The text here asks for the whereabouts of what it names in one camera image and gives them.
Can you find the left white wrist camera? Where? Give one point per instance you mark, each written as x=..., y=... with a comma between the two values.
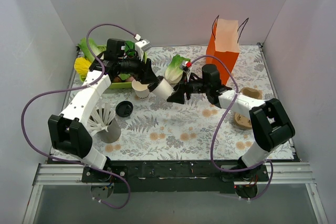
x=141, y=47

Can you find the orange paper bag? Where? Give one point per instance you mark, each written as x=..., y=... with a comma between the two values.
x=223, y=46

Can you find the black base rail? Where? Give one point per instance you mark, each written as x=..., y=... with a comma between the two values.
x=174, y=176

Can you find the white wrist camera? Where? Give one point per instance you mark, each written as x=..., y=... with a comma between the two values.
x=186, y=67
x=141, y=47

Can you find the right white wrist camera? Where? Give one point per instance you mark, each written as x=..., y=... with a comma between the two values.
x=186, y=67

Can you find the green vegetable tray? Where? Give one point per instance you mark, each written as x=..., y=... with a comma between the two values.
x=116, y=85

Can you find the purple onion in tray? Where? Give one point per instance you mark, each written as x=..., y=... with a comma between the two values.
x=129, y=79

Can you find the yellow cabbage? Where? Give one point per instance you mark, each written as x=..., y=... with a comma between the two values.
x=82, y=66

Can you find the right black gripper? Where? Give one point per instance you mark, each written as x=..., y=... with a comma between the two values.
x=185, y=91

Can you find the loose green lettuce head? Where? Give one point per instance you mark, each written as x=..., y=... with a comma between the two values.
x=173, y=73

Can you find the green bok choy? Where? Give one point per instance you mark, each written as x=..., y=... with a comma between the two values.
x=129, y=49

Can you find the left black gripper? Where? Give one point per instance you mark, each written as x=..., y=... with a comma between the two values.
x=144, y=69

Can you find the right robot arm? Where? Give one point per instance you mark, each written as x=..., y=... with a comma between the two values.
x=270, y=123

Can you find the napa cabbage green white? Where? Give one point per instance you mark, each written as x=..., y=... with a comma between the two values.
x=91, y=47

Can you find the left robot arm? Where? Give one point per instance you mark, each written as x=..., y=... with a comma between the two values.
x=68, y=130

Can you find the floral table mat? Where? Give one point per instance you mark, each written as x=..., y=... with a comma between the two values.
x=157, y=130

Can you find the brown cardboard cup carrier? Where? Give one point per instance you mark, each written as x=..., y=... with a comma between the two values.
x=252, y=93

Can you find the black plastic cup lid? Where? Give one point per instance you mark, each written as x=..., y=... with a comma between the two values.
x=154, y=85

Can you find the grey straw holder cup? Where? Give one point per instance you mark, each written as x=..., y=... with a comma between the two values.
x=112, y=134

